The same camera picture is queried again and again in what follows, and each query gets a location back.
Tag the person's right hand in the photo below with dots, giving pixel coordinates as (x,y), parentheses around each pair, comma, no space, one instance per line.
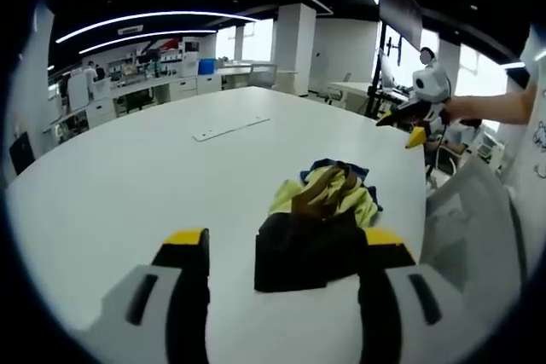
(458,109)

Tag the black chair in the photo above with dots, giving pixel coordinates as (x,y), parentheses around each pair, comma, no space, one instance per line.
(21,153)

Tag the person's white printed shirt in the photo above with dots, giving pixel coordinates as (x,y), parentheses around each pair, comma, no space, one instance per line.
(533,134)

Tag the white office desk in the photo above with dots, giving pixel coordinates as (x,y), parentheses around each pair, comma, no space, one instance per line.
(352,93)

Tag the black cloth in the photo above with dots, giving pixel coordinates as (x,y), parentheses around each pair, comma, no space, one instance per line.
(298,253)

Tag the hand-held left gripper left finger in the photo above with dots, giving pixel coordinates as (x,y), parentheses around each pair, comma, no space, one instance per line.
(170,296)

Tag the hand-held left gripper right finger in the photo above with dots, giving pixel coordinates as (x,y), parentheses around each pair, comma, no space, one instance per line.
(396,296)

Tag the white mesh office chair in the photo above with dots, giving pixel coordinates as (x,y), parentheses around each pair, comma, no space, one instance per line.
(473,219)

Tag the black hanging monitor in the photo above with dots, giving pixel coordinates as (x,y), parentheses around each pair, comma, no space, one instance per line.
(399,10)

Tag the white cabinet counter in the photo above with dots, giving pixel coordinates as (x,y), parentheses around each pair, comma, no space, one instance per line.
(149,91)

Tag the grey office chair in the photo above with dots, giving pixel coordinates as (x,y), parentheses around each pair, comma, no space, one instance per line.
(262,75)

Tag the blue storage box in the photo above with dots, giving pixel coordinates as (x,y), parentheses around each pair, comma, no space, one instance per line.
(207,66)

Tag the yellow brown blue garment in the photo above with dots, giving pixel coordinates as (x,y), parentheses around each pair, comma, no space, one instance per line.
(324,193)

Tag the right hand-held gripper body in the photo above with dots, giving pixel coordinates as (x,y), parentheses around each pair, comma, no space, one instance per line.
(431,82)

